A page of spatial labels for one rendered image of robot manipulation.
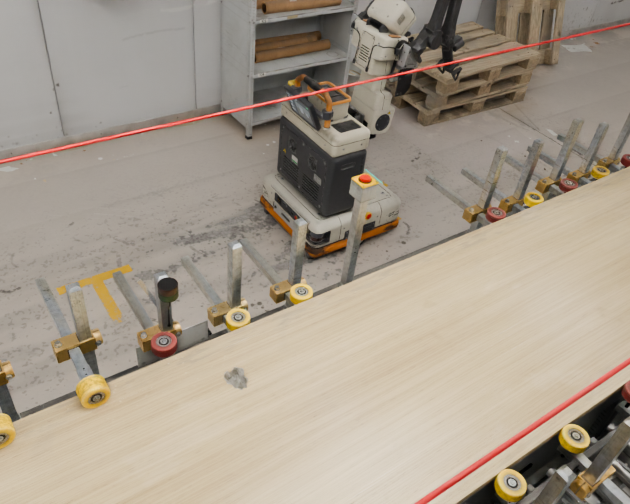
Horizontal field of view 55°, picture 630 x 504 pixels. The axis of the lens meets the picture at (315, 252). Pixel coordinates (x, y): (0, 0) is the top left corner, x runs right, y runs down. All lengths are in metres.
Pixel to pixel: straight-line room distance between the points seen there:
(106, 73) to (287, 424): 3.23
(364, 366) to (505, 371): 0.46
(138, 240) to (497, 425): 2.48
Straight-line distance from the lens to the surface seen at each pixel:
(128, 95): 4.64
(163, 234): 3.77
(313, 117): 3.20
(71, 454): 1.78
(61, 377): 3.11
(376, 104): 3.48
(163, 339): 1.96
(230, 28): 4.59
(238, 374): 1.86
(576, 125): 3.03
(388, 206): 3.70
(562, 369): 2.16
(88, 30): 4.38
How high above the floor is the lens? 2.39
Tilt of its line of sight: 41 degrees down
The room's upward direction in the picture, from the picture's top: 7 degrees clockwise
